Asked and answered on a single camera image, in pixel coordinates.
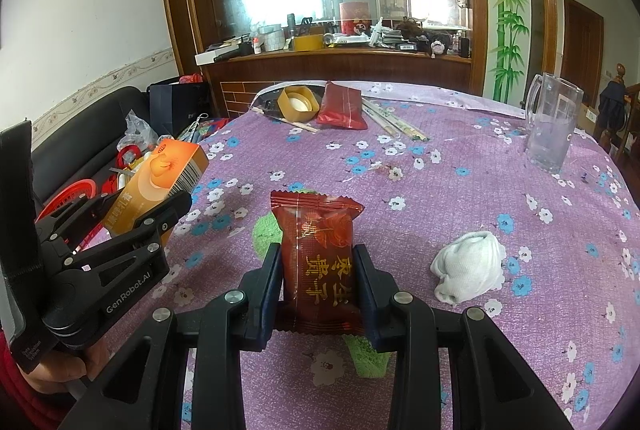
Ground bamboo wall decal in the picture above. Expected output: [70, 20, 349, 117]
[474, 0, 531, 101]

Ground clear glass mug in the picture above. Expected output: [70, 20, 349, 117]
[523, 72, 585, 176]

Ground dark paper bag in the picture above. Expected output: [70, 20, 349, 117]
[148, 81, 211, 136]

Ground crumpled clear plastic bag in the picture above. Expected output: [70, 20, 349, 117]
[117, 109, 161, 151]

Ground wooden chopstick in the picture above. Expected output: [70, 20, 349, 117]
[249, 106, 320, 134]

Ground black sofa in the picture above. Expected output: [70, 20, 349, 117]
[29, 85, 217, 212]

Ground wooden brick-pattern counter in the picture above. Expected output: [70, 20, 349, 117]
[199, 49, 474, 119]

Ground white flat box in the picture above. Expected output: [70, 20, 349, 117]
[194, 49, 236, 66]

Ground purple floral tablecloth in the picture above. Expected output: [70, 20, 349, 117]
[150, 81, 640, 430]

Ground wooden door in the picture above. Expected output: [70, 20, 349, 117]
[559, 0, 606, 109]

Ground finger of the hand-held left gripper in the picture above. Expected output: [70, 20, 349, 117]
[47, 192, 194, 336]
[34, 191, 122, 262]

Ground white sock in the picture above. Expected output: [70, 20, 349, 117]
[430, 231, 507, 306]

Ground orange carton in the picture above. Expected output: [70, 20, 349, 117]
[102, 138, 210, 236]

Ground green cloth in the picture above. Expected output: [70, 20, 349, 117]
[251, 212, 391, 379]

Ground large red packet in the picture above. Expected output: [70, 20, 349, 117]
[316, 80, 370, 131]

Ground person's left hand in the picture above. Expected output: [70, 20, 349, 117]
[20, 337, 111, 395]

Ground dark jacket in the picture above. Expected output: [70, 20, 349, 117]
[598, 79, 629, 131]

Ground red snack packet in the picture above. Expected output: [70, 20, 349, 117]
[269, 189, 366, 336]

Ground red box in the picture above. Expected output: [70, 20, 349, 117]
[338, 1, 371, 36]

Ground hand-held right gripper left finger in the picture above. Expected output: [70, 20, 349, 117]
[60, 242, 284, 430]

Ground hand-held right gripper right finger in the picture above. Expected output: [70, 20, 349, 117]
[352, 243, 574, 430]

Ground paper-wrapped chopsticks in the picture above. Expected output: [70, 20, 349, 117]
[360, 97, 402, 137]
[369, 101, 431, 143]

